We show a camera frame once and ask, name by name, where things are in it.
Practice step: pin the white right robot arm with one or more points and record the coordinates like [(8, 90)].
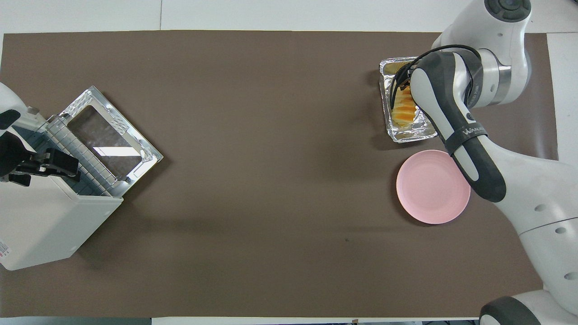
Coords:
[(519, 180)]

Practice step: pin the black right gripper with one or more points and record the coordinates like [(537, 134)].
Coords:
[(406, 79)]

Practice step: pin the cream toaster oven body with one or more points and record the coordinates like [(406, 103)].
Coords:
[(45, 216)]

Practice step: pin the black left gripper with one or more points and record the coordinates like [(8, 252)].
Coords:
[(16, 155)]

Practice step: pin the brown table mat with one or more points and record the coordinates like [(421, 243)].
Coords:
[(271, 180)]

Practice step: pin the glass oven door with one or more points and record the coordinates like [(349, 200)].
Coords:
[(113, 135)]

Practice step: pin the aluminium foil tray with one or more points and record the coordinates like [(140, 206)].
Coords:
[(413, 133)]

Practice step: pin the pink round plate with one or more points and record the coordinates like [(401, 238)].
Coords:
[(429, 194)]

